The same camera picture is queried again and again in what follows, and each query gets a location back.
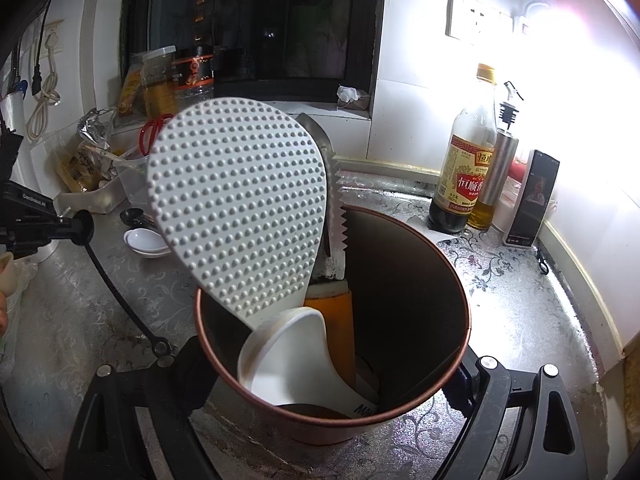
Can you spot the yellow snack packet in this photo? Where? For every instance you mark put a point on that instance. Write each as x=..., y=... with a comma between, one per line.
x=80, y=170

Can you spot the white plastic tray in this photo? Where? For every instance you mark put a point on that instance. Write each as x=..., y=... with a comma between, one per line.
x=85, y=203

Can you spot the white wall socket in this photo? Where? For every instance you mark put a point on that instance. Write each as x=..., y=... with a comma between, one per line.
x=475, y=17

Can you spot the black smartphone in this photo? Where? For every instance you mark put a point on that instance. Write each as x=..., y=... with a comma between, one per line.
x=532, y=195

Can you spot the white garlic bulb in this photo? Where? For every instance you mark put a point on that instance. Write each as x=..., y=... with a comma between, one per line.
x=104, y=184

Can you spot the white paper sheet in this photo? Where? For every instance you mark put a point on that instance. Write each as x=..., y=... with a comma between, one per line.
x=440, y=237

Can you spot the person's left hand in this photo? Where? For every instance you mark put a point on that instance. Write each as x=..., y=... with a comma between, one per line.
x=5, y=272

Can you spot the black plastic ladle spoon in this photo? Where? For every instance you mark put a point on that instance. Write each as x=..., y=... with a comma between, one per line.
x=131, y=216
x=125, y=300

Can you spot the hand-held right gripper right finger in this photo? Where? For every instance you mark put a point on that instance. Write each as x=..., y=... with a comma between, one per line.
x=462, y=395

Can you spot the dark vinegar bottle yellow label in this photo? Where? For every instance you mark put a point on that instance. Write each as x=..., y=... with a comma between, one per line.
x=465, y=180

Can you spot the white roll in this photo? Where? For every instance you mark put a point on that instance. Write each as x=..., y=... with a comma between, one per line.
x=11, y=110

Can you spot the dark window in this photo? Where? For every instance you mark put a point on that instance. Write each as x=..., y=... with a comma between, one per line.
x=280, y=25

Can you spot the disposable wooden chopsticks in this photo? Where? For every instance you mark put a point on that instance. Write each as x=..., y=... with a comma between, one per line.
x=107, y=152

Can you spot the clear plastic container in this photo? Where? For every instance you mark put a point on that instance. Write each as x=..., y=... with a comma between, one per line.
x=131, y=180

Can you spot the steel oil dispenser bottle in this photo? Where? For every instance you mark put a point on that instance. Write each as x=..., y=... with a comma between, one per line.
x=500, y=170

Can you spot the red cylindrical utensil holder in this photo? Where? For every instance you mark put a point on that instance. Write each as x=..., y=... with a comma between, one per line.
x=410, y=310

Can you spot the crumpled foil bag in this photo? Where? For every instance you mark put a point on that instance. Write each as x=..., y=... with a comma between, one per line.
x=95, y=127

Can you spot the white ceramic spoon blue print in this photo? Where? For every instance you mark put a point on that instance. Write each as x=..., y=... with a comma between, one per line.
x=285, y=350
x=145, y=240

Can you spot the clear jar yellow contents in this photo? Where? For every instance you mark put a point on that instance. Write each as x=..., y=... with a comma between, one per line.
x=157, y=90

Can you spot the bottle with red black label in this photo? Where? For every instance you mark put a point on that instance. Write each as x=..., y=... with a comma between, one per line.
x=192, y=72

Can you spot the white dotted rice paddle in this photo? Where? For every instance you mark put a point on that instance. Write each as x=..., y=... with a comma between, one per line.
x=235, y=200

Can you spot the small red container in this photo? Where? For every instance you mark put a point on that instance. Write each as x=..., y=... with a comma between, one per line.
x=520, y=170

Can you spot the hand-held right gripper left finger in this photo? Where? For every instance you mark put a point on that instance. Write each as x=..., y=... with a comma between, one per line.
x=190, y=360

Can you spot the small black clip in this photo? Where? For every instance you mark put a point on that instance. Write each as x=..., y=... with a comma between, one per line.
x=542, y=260

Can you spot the white wall lamp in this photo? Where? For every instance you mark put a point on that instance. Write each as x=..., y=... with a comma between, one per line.
x=530, y=12

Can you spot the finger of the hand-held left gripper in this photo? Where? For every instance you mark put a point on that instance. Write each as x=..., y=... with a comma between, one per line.
x=75, y=227

